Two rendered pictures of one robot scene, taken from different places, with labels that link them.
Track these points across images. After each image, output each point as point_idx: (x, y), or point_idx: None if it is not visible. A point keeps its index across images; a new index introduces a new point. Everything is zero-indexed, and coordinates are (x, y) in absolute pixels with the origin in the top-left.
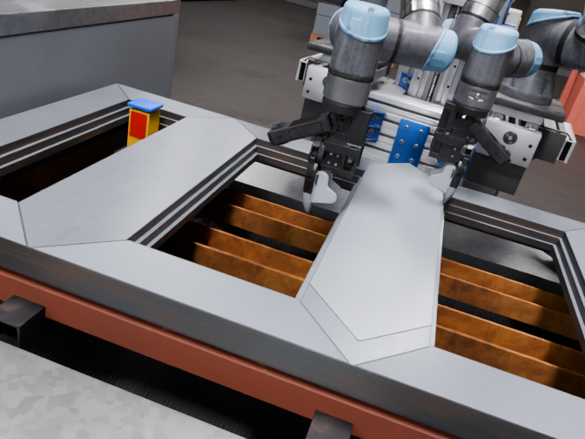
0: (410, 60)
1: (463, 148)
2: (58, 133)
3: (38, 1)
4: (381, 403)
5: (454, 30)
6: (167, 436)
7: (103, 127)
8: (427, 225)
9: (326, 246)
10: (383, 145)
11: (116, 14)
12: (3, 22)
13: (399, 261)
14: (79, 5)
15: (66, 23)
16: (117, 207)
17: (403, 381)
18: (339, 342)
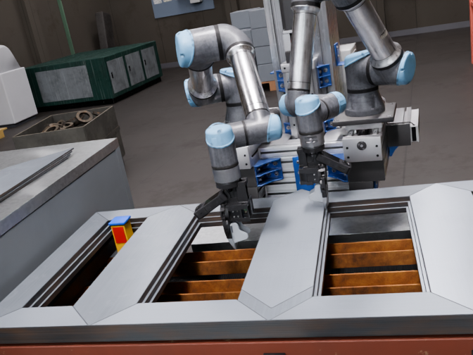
0: (257, 141)
1: (319, 172)
2: (75, 260)
3: (35, 184)
4: (292, 334)
5: (288, 102)
6: None
7: (98, 245)
8: (313, 227)
9: None
10: (288, 179)
11: (81, 170)
12: (24, 208)
13: (294, 258)
14: (58, 176)
15: (55, 191)
16: (125, 289)
17: (296, 318)
18: (260, 312)
